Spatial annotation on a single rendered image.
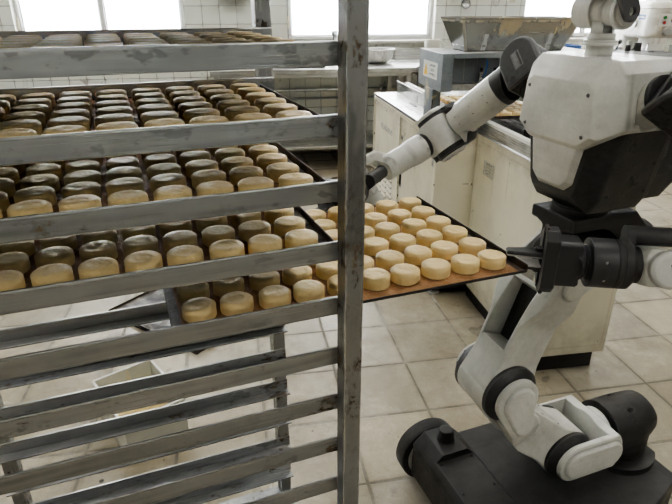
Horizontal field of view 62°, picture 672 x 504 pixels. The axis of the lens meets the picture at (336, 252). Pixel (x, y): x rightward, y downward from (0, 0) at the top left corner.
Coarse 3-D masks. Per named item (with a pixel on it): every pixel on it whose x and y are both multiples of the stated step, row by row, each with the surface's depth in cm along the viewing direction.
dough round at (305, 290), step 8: (304, 280) 90; (312, 280) 90; (296, 288) 87; (304, 288) 87; (312, 288) 87; (320, 288) 87; (296, 296) 87; (304, 296) 86; (312, 296) 86; (320, 296) 87
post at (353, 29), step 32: (352, 0) 65; (352, 32) 66; (352, 64) 68; (352, 96) 69; (352, 128) 71; (352, 160) 73; (352, 192) 75; (352, 224) 76; (352, 256) 78; (352, 288) 81; (352, 320) 83; (352, 352) 85; (352, 384) 88; (352, 416) 90; (352, 448) 93; (352, 480) 96
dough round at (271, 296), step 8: (264, 288) 87; (272, 288) 87; (280, 288) 87; (264, 296) 85; (272, 296) 85; (280, 296) 85; (288, 296) 85; (264, 304) 85; (272, 304) 84; (280, 304) 84; (288, 304) 86
